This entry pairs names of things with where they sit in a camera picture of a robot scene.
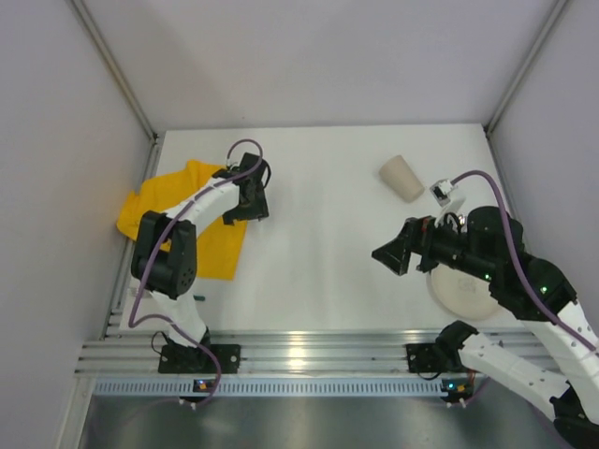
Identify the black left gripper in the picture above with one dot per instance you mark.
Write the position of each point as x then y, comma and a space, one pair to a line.
255, 206

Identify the cream round plate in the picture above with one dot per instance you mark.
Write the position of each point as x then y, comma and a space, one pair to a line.
461, 294

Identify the aluminium corner post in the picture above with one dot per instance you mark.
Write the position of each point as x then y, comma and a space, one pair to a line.
89, 26
549, 24

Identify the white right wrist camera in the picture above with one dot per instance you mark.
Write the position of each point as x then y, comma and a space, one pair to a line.
449, 198

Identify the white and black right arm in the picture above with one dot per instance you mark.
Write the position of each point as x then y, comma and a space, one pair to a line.
489, 248

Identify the right aluminium corner post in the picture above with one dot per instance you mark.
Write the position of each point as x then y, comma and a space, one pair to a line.
549, 24

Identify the left aluminium corner post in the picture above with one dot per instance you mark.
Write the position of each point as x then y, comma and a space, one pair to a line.
89, 26

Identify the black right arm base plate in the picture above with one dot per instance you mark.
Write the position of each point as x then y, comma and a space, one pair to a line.
429, 361

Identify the perforated grey cable duct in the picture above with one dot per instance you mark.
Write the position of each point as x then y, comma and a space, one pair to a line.
249, 387

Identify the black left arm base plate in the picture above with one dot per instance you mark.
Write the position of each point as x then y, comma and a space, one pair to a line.
178, 359

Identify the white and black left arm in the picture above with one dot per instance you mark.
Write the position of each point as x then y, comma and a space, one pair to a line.
165, 254

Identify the beige paper cup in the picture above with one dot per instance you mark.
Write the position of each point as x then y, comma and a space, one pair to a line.
396, 174

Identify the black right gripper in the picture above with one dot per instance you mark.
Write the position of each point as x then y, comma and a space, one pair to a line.
422, 245

